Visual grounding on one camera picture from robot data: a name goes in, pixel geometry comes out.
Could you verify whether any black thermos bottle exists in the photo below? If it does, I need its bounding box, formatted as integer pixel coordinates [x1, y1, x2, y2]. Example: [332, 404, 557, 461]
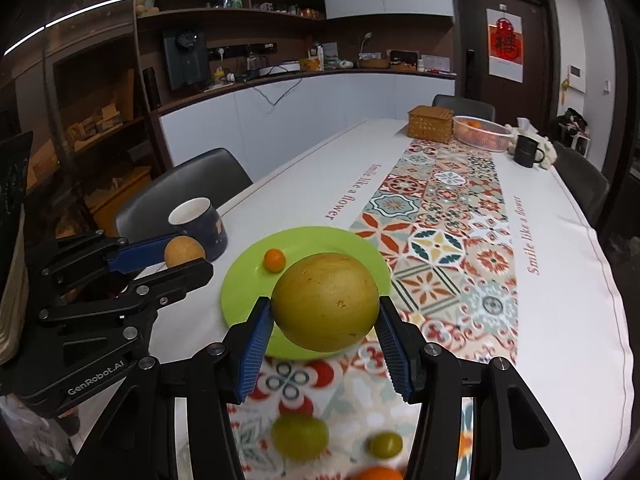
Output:
[142, 67, 162, 111]

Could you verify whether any large yellow melon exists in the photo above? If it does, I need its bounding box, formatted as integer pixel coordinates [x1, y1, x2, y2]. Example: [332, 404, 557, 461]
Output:
[271, 253, 381, 352]

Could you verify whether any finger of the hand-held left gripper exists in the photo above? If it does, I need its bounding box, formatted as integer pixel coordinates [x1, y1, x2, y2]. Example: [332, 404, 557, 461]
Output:
[25, 230, 177, 292]
[39, 258, 215, 329]

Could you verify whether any wicker box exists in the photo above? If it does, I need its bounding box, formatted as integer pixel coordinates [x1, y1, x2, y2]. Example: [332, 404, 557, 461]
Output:
[407, 105, 455, 141]

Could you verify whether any patterned table runner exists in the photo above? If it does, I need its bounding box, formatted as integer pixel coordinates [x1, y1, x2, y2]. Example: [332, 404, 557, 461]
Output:
[226, 137, 521, 480]

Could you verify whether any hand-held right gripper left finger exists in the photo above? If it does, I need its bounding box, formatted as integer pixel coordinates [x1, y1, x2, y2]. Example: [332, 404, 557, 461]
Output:
[66, 297, 275, 480]

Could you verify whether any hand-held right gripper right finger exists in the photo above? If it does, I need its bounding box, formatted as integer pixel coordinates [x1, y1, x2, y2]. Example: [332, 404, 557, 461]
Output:
[374, 296, 584, 480]

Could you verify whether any red and white wall poster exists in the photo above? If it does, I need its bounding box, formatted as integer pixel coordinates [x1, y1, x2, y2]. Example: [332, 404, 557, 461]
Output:
[487, 8, 524, 84]

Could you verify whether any white crumpled cloth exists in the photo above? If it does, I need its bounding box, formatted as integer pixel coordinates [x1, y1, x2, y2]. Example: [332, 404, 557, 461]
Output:
[506, 117, 559, 167]

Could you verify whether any glass door cabinet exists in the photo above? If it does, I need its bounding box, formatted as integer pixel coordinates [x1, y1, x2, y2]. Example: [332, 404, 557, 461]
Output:
[0, 0, 168, 241]

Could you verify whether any black mug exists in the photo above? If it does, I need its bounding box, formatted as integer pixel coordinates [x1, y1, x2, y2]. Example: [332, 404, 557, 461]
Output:
[512, 135, 546, 169]

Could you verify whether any dark blue mug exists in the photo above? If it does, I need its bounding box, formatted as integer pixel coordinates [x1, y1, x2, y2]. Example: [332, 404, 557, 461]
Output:
[168, 197, 229, 262]

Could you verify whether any small shelf cart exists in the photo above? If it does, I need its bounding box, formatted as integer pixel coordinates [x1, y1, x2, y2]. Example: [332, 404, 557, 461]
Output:
[556, 109, 594, 157]

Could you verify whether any dark wooden door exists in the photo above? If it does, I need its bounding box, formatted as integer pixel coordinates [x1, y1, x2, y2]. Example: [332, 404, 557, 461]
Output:
[450, 0, 562, 128]

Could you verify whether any large green fruit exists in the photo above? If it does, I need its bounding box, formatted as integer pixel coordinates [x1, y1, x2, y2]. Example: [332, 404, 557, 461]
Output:
[271, 413, 330, 460]

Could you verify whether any small brown round pear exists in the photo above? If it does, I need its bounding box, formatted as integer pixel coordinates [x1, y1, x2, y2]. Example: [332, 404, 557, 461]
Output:
[164, 236, 207, 269]

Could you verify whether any grey chair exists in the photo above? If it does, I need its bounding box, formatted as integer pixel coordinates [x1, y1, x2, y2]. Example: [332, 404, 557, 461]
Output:
[115, 148, 254, 247]
[432, 94, 496, 122]
[551, 140, 611, 227]

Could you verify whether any small green fruit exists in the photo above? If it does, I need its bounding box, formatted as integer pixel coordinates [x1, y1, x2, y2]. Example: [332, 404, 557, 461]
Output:
[368, 432, 403, 459]

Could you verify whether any green plate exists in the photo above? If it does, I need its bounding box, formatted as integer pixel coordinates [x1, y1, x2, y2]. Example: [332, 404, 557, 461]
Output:
[221, 226, 392, 362]

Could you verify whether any black water dispenser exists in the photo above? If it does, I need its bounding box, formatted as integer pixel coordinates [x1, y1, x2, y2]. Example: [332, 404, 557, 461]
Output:
[161, 27, 211, 91]

